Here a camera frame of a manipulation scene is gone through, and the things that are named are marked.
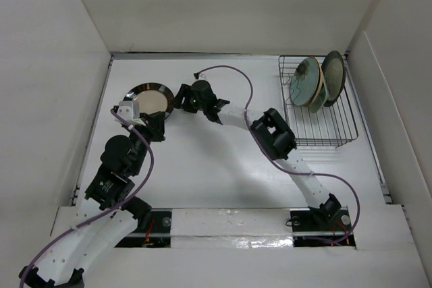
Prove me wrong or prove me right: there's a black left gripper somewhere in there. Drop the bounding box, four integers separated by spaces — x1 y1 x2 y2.
126 110 166 175

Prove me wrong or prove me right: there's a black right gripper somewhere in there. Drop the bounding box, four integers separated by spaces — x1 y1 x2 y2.
169 84 206 114

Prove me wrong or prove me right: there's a teal round flower plate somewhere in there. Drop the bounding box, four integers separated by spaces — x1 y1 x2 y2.
290 56 319 106

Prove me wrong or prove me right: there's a teal rectangular divided plate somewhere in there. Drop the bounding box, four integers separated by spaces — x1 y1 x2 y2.
309 88 329 113

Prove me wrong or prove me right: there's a beige bird pattern plate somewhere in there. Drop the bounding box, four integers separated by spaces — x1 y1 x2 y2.
304 57 324 107

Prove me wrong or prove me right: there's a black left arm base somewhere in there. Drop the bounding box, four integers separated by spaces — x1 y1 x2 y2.
116 209 172 248

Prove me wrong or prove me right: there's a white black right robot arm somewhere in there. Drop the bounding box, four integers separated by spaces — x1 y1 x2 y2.
173 80 342 229

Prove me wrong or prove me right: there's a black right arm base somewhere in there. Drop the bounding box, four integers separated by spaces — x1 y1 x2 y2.
285 209 356 248

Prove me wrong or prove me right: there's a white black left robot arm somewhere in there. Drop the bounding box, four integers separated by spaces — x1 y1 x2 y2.
19 105 165 287

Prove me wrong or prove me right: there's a black striped rim plate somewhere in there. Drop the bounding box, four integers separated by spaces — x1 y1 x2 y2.
124 82 174 119

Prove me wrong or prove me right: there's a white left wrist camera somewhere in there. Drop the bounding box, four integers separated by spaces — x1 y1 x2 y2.
115 100 144 125

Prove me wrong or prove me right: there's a black wire dish rack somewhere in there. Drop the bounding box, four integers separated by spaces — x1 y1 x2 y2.
278 55 359 149

